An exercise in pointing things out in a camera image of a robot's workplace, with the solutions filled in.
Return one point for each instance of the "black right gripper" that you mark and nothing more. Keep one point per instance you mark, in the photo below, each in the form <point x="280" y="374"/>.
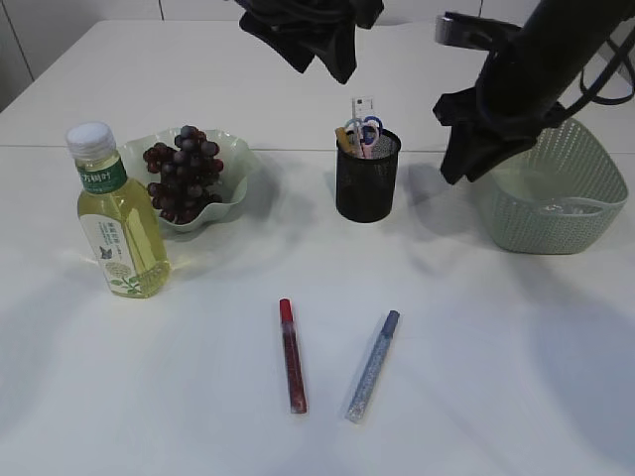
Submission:
<point x="508" y="102"/>

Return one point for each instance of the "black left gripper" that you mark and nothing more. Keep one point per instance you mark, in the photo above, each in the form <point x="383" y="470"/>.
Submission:
<point x="333" y="42"/>

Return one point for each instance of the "clear plastic ruler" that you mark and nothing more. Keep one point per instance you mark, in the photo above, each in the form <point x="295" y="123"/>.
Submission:
<point x="362" y="107"/>

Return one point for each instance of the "pink purple scissors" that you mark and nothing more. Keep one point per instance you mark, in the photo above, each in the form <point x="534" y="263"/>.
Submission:
<point x="365" y="150"/>

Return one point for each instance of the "blue capped scissors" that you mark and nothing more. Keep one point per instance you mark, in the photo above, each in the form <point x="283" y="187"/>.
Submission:
<point x="372" y="128"/>

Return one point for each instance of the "gold marker pen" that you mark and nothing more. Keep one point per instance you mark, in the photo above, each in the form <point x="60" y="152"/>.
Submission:
<point x="343" y="142"/>

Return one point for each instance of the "clear plastic sheet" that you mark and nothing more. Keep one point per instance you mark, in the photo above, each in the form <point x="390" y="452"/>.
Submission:
<point x="570" y="207"/>

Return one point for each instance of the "purple artificial grape bunch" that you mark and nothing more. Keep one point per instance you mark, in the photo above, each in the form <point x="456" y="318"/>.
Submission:
<point x="186" y="173"/>

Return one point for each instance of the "yellow tea bottle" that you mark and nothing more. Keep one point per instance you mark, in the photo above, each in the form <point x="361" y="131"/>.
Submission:
<point x="116" y="215"/>

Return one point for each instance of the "silver glitter glue tube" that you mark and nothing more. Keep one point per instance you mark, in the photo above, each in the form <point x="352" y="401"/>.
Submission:
<point x="364" y="390"/>

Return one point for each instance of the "red glitter glue tube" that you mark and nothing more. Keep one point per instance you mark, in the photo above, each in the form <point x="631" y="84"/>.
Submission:
<point x="295" y="381"/>

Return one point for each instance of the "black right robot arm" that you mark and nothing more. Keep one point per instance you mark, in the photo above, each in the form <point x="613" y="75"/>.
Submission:
<point x="569" y="33"/>

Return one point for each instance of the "green woven plastic basket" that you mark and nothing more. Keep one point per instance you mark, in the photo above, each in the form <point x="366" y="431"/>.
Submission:
<point x="567" y="162"/>

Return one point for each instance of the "black mesh pen cup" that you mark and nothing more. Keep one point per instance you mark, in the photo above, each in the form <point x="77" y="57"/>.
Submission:
<point x="364" y="188"/>

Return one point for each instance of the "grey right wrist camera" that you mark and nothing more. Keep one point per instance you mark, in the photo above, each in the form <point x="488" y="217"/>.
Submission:
<point x="474" y="33"/>

